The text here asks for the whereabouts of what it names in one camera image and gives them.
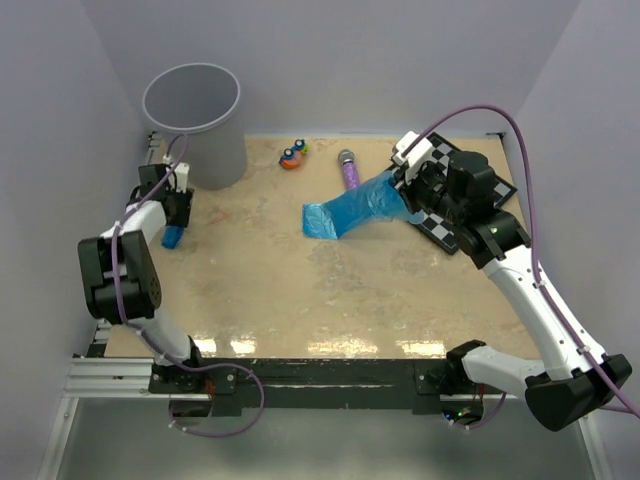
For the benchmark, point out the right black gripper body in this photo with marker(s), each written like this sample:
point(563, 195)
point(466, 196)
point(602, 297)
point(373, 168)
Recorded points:
point(428, 189)

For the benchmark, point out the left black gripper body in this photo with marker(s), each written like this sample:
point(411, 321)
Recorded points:
point(182, 203)

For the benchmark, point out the blue plastic trash bag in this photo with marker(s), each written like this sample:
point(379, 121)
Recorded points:
point(374, 201)

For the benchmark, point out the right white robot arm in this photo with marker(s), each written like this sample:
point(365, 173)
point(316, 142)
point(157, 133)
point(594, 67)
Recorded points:
point(500, 247)

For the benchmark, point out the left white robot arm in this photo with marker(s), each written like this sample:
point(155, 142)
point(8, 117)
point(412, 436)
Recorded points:
point(120, 282)

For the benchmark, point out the grey plastic trash bin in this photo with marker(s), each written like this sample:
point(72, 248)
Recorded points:
point(201, 101)

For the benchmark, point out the black and silver chessboard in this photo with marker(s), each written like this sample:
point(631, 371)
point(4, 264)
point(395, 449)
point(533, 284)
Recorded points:
point(434, 227)

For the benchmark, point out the purple glitter toy microphone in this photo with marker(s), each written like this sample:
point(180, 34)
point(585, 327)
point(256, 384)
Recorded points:
point(346, 159)

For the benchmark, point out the colourful toy car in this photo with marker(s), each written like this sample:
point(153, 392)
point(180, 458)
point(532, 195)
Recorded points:
point(292, 157)

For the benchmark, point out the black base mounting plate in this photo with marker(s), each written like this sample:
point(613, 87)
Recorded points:
point(234, 385)

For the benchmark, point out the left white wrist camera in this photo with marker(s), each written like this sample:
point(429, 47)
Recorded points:
point(181, 175)

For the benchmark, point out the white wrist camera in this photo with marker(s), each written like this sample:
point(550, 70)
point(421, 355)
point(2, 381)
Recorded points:
point(181, 175)
point(412, 152)

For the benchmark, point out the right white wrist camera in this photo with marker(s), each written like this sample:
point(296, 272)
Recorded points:
point(412, 152)

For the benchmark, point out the left aluminium rail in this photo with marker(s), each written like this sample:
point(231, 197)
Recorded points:
point(98, 345)

